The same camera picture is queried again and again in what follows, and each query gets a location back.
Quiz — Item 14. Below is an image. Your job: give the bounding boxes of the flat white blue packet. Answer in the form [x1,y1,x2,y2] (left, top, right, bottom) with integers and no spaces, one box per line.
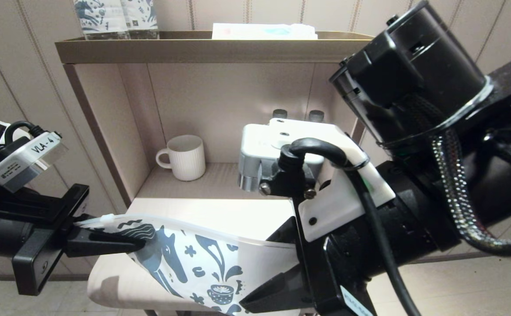
[212,23,318,40]

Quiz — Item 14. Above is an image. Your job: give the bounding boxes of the white ribbed mug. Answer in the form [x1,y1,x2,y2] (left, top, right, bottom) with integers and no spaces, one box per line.
[156,134,206,182]

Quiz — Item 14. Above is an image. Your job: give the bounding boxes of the white blue horse print bag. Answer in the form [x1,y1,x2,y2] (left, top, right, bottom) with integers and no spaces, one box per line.
[75,214,302,316]

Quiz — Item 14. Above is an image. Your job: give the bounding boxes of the black left camera cable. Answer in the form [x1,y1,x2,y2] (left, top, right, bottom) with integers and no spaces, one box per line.
[3,121,45,143]

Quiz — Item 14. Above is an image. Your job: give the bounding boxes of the beige wooden shelf cabinet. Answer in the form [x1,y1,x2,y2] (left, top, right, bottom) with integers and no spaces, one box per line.
[55,31,370,316]

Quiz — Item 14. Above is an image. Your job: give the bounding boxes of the black right camera cable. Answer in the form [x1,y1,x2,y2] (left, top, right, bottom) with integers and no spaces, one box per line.
[288,137,414,316]

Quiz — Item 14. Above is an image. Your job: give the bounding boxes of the patterned bags on top shelf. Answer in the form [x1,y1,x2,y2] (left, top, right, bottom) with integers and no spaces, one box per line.
[73,0,130,41]

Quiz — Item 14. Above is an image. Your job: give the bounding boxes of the black camera cable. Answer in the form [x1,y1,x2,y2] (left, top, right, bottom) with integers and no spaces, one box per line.
[3,121,45,143]
[288,137,414,316]

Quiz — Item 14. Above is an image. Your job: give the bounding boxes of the braided right arm cable sleeve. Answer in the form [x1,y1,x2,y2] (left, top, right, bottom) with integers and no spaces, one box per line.
[429,132,511,257]

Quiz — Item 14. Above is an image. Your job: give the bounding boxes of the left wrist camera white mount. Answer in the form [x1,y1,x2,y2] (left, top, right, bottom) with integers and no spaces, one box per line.
[0,122,69,194]

